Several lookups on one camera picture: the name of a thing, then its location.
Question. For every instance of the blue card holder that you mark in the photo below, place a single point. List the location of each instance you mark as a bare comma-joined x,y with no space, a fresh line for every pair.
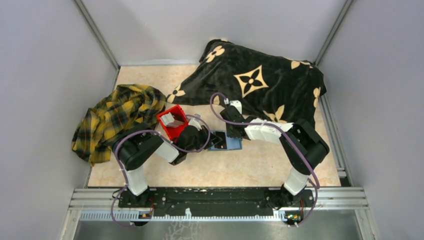
232,144

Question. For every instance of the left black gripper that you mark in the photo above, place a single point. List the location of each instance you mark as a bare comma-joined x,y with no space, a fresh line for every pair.
205,132

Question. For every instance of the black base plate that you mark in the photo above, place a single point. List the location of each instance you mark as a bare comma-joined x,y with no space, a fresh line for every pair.
217,202

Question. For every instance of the aluminium front rail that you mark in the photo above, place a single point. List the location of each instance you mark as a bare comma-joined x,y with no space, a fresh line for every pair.
101,204

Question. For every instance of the yellow plaid shirt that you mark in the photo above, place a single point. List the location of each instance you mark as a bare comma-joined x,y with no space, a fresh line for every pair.
127,106

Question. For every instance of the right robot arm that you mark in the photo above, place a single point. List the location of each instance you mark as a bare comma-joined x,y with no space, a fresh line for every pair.
303,146

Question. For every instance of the black VIP card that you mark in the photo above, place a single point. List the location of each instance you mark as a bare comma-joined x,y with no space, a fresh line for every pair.
222,143

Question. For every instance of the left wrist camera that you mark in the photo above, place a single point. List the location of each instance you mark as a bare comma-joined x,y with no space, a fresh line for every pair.
195,122

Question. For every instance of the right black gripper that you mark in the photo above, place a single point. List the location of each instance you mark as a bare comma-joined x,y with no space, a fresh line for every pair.
230,134

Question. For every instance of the cards in red bin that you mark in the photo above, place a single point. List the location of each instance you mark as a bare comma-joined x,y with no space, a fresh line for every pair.
171,120

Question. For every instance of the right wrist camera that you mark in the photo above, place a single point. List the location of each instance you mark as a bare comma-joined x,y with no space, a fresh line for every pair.
237,104

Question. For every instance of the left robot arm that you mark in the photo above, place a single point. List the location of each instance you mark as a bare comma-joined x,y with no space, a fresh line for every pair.
132,148

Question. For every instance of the red plastic bin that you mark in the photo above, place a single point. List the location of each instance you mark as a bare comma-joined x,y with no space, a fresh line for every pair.
173,133

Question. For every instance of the black floral blanket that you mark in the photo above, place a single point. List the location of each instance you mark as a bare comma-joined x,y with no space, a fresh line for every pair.
273,88

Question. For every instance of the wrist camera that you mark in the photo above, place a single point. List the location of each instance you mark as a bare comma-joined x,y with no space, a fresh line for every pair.
237,104
195,122

